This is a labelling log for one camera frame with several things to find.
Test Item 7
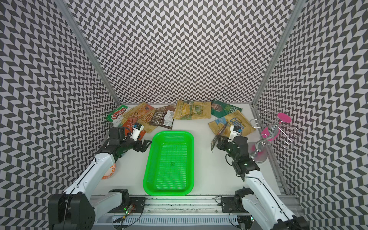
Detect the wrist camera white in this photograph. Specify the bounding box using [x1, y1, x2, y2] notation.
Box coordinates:
[229, 125, 242, 140]
[130, 123, 144, 141]

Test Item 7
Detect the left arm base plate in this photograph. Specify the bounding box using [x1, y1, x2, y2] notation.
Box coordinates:
[109, 196, 146, 213]

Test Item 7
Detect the aluminium front rail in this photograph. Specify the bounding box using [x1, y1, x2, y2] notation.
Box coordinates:
[86, 195, 302, 216]

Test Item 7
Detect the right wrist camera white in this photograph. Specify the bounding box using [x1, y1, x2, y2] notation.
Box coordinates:
[229, 125, 242, 140]

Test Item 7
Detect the orange Chips bag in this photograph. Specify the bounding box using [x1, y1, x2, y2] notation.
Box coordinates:
[124, 102, 156, 133]

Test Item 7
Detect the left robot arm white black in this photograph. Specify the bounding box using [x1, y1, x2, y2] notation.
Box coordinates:
[48, 123, 152, 230]

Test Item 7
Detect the green plastic basket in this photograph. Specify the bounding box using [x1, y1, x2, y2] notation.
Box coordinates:
[143, 131, 195, 196]

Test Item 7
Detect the brown dark snack bag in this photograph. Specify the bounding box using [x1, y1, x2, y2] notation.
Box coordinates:
[149, 104, 176, 129]

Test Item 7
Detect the green Real chips bag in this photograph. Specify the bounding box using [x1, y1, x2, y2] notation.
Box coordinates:
[211, 100, 242, 118]

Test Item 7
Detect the green red Chuba bag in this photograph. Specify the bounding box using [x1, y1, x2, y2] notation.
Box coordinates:
[106, 104, 131, 127]

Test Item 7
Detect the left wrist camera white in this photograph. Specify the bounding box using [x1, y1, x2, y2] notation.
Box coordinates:
[130, 123, 144, 141]

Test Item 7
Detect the red orange snack bag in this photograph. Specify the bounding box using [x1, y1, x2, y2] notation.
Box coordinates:
[121, 118, 146, 140]

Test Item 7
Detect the chrome pink cup stand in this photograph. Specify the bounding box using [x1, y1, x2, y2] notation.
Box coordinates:
[250, 107, 301, 163]

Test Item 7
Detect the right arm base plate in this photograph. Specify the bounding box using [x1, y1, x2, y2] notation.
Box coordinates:
[220, 197, 246, 213]

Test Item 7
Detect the orange patterned bowl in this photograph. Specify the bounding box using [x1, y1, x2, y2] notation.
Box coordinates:
[102, 164, 116, 180]

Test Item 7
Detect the yellow green Chips bag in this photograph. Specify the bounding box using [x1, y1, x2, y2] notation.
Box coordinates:
[173, 100, 211, 120]

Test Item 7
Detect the yellow blue Chips bag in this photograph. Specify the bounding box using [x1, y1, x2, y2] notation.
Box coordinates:
[209, 110, 255, 137]

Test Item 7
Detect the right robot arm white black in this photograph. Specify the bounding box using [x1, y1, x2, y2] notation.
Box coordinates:
[217, 136, 310, 230]

